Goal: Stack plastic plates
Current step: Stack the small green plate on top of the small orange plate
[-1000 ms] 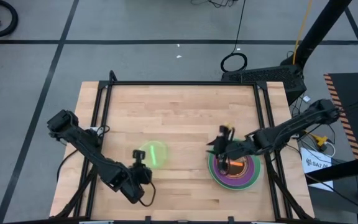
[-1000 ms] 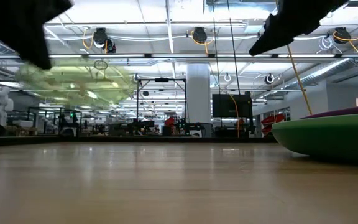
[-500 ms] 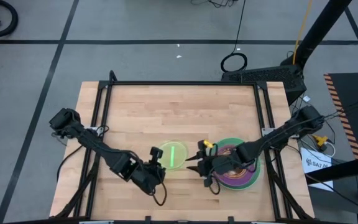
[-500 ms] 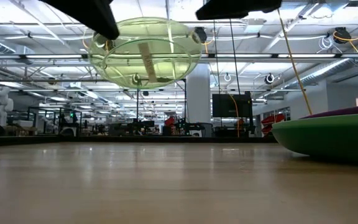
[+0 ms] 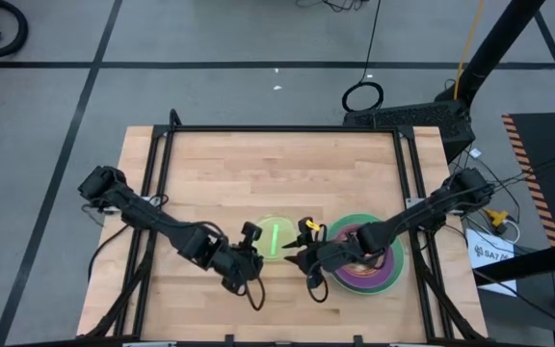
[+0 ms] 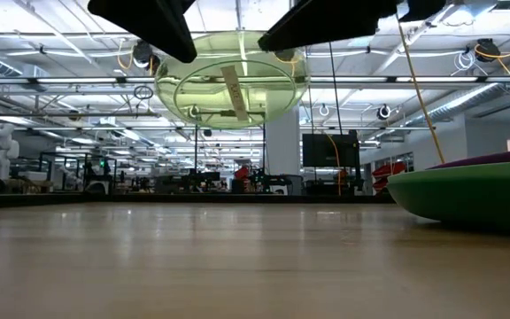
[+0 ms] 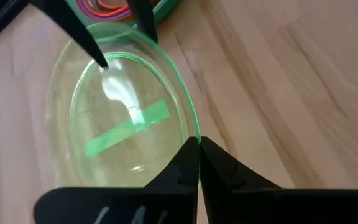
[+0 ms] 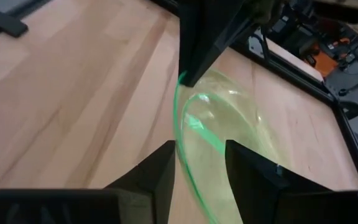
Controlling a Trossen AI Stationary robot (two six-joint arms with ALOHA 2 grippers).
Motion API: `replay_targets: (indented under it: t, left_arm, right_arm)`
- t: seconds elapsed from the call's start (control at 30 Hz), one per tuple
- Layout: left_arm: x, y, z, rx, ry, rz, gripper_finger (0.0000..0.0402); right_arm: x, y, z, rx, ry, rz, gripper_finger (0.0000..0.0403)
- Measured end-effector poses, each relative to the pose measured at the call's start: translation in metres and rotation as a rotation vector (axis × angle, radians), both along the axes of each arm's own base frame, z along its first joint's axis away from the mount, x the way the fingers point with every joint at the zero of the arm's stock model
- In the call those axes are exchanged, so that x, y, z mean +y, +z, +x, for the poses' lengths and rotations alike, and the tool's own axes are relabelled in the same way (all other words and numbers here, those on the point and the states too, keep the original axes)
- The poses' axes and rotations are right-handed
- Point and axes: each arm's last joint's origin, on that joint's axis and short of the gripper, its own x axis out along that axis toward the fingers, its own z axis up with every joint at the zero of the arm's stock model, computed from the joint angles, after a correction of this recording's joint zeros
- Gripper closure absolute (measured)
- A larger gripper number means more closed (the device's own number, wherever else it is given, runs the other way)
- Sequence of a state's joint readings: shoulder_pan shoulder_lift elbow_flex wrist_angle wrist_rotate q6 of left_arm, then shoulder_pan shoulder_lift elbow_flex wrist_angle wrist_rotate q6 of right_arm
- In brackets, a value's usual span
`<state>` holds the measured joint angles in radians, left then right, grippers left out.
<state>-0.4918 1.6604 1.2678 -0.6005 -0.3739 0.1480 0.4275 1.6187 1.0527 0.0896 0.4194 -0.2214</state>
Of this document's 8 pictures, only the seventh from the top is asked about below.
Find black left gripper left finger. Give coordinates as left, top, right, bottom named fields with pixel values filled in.
left=32, top=136, right=201, bottom=224

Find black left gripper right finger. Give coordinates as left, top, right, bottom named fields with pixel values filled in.
left=199, top=136, right=358, bottom=224

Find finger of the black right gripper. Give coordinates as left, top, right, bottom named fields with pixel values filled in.
left=29, top=0, right=109, bottom=70
left=127, top=0, right=159, bottom=43

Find purple opaque plastic plate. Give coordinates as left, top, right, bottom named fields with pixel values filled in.
left=75, top=0, right=133, bottom=22

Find light green large plate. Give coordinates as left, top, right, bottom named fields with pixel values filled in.
left=71, top=0, right=181, bottom=34

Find red opaque plastic plate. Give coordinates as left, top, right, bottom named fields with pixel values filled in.
left=94, top=0, right=130, bottom=12

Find lime green transparent plate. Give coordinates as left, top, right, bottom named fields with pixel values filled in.
left=44, top=21, right=202, bottom=190

